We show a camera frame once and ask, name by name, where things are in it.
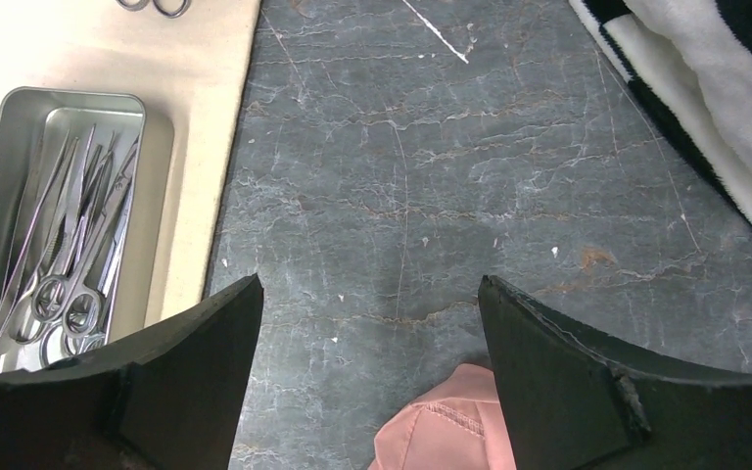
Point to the steel forceps in tray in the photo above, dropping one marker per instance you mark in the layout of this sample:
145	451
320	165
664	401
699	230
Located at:
38	240

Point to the metal instrument tray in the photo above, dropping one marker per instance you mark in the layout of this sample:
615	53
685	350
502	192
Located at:
34	123

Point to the beige cloth wrap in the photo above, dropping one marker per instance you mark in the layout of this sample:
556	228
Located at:
192	68

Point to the black white checkered pillow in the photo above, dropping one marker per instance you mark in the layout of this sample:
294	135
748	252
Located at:
689	65

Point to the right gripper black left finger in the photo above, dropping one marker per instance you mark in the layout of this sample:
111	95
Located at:
167	397

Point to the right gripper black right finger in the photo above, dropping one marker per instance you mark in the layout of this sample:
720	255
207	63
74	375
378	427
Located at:
574	397

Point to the pink crumpled cloth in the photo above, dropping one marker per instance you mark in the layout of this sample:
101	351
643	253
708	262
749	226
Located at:
456	425

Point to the steel scissors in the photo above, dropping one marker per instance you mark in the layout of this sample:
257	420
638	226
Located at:
167	9
110	217

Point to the steel scissors in tray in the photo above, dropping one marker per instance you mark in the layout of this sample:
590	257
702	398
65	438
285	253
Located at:
110	217

